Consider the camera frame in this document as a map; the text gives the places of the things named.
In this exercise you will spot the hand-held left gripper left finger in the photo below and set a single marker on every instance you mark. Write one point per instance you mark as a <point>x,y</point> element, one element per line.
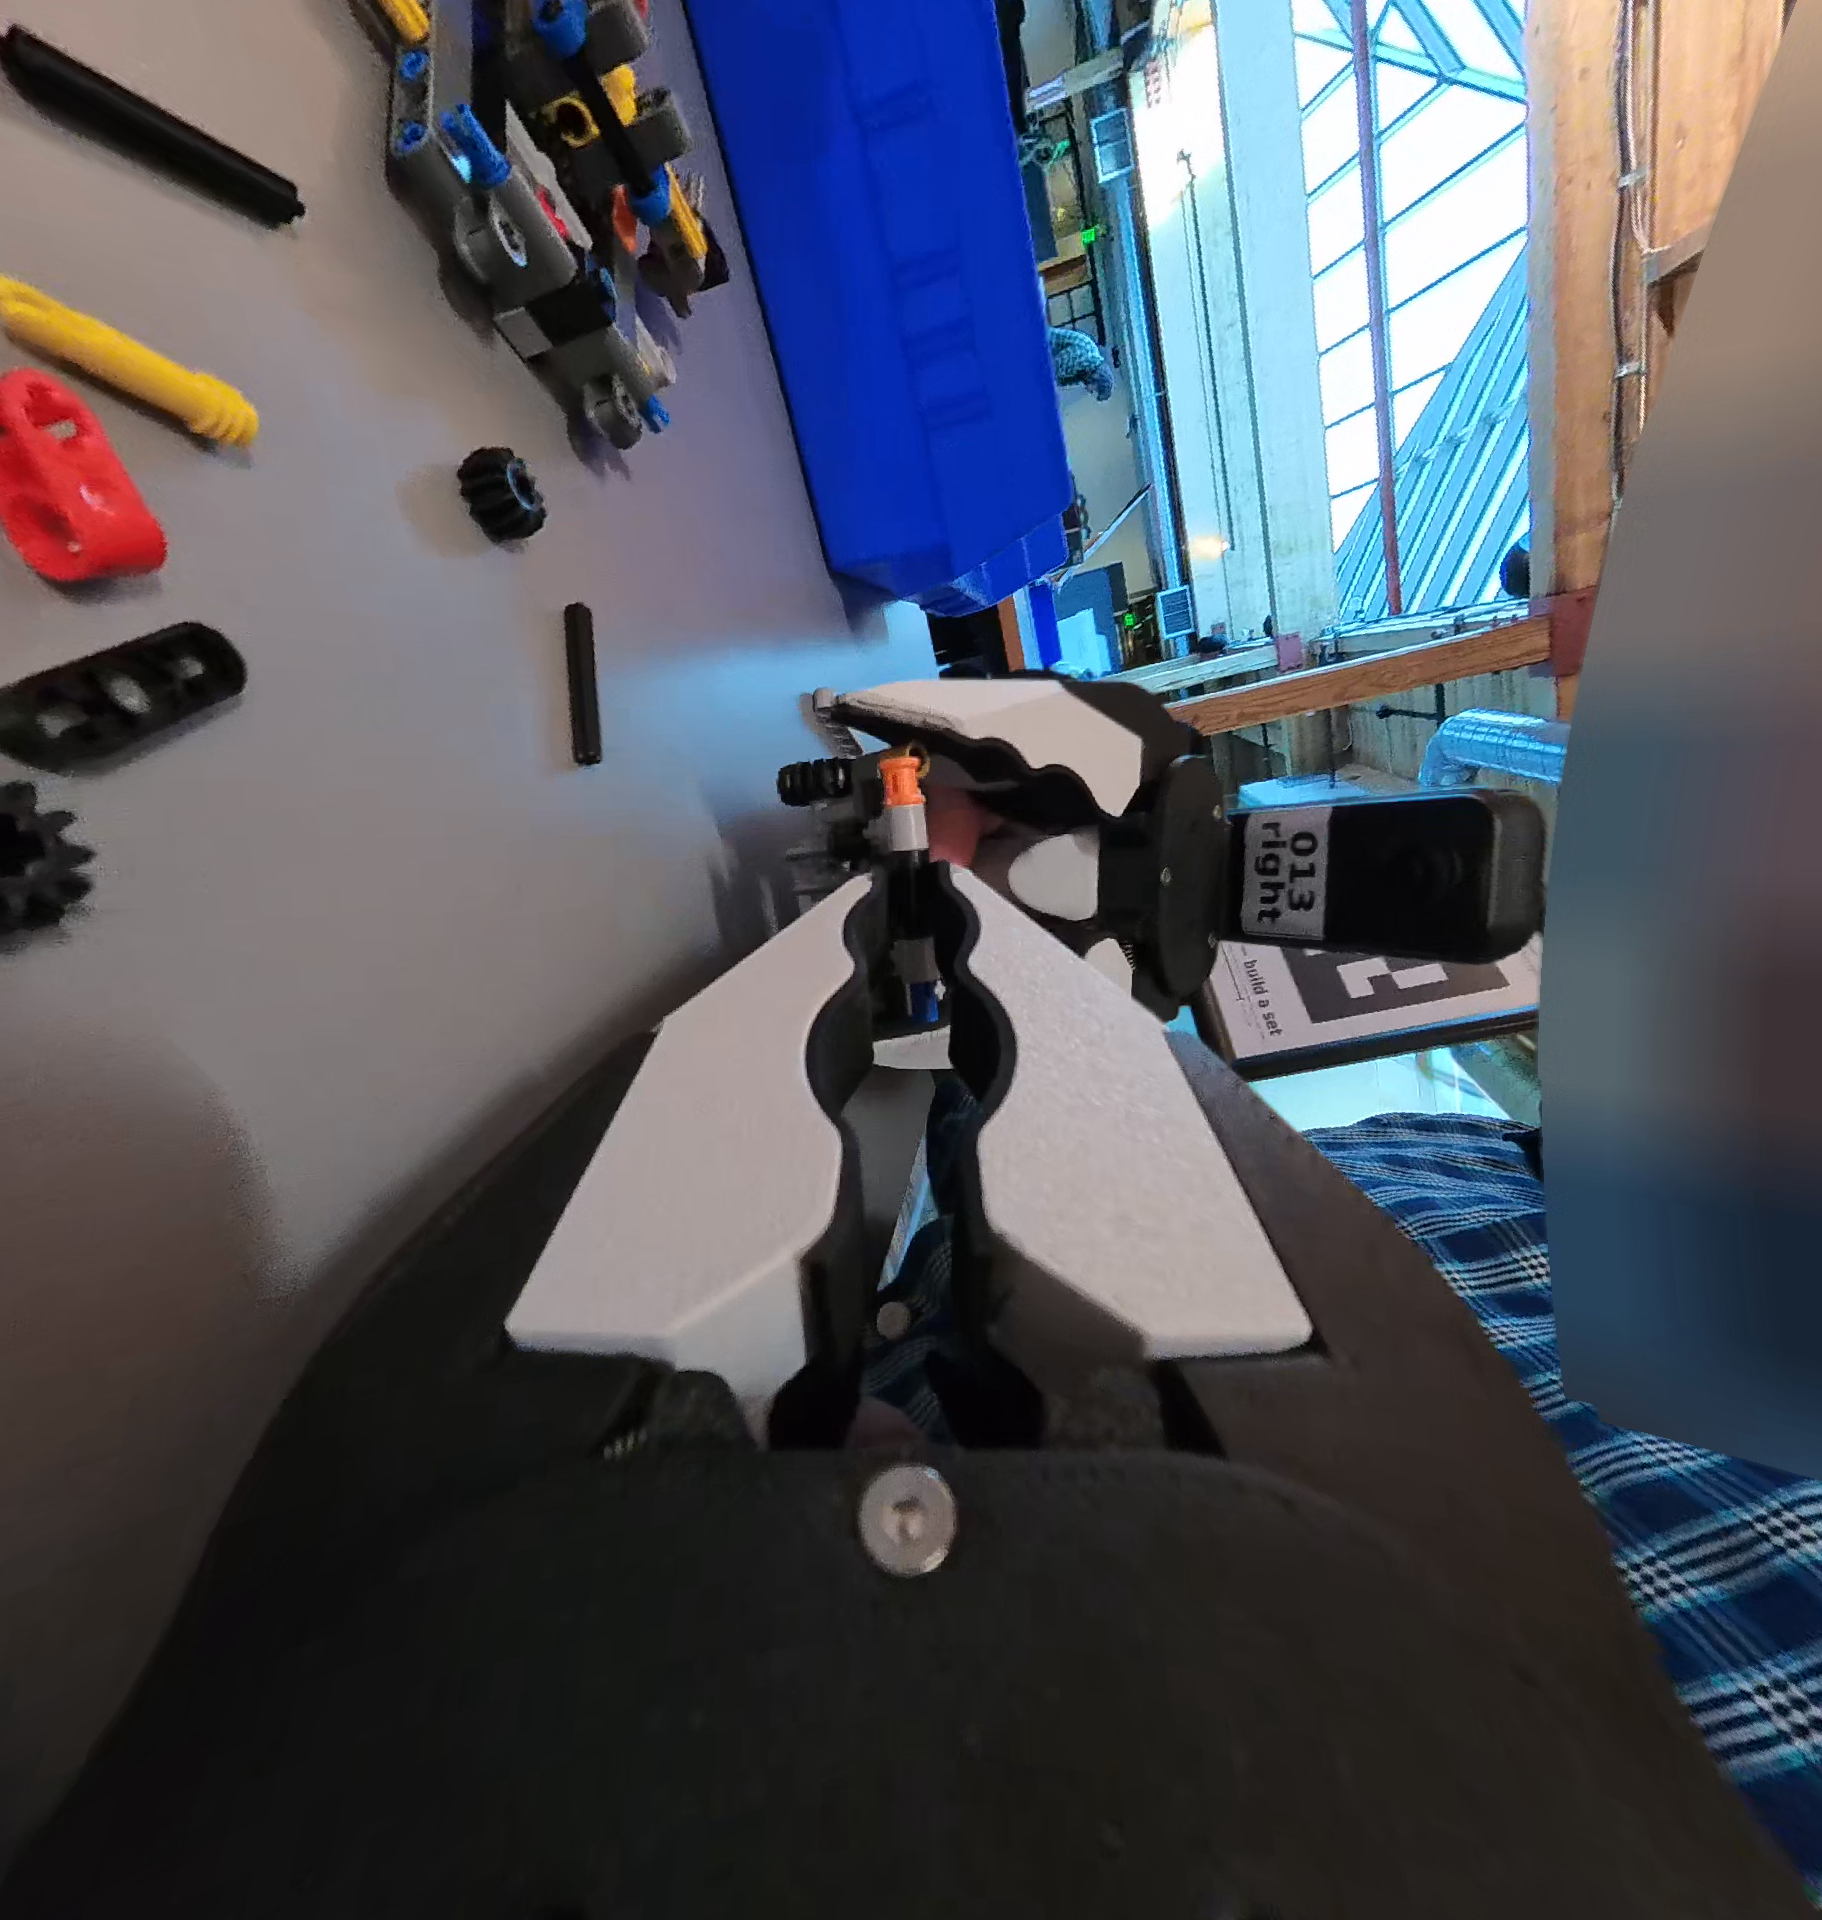
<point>671,1201</point>

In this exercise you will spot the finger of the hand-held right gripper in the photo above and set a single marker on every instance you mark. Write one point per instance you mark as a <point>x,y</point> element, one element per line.
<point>986,720</point>
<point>1108,962</point>

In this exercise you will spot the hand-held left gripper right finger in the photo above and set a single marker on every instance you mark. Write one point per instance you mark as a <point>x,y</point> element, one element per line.
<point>1137,1201</point>

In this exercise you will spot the lego axle with orange pin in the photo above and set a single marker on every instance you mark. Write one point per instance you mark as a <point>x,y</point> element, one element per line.
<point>898,795</point>

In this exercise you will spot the small lego engine assembly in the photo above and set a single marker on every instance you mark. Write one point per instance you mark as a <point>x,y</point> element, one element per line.
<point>837,787</point>

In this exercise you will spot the short black lego axle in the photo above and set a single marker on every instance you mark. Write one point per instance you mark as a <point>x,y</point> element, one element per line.
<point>583,683</point>

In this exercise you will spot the small black lego gear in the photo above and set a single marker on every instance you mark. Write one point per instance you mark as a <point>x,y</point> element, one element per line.
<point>500,495</point>

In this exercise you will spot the large lego chassis assembly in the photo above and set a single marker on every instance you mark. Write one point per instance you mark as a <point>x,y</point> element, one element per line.
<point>552,196</point>

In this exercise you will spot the large black lego gear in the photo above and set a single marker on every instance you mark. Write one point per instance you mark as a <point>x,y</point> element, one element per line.
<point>10,856</point>

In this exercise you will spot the black three-hole lego liftarm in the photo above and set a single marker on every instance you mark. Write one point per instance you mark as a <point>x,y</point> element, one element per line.
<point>108,697</point>

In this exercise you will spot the yellow lego axle pin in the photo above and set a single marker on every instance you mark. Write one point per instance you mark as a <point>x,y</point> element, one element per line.
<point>116,361</point>

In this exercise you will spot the red lego connector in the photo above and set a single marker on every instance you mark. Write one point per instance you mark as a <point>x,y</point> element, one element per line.
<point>57,480</point>

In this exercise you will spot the black ribbed lego rod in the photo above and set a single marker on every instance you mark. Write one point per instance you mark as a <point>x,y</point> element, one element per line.
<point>147,128</point>

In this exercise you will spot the person's right hand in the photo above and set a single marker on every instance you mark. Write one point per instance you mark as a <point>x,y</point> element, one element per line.
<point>971,833</point>

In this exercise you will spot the person's blue plaid shirt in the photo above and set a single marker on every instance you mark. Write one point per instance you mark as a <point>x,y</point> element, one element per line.
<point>1452,1201</point>

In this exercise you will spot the large blue plastic bin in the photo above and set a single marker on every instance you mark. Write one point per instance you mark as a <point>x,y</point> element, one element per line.
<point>881,270</point>

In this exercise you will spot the wooden rail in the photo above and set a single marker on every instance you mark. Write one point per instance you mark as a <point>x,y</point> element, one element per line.
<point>1377,675</point>

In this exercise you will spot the wooden post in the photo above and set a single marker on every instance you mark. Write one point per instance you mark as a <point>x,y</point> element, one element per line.
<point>1578,301</point>

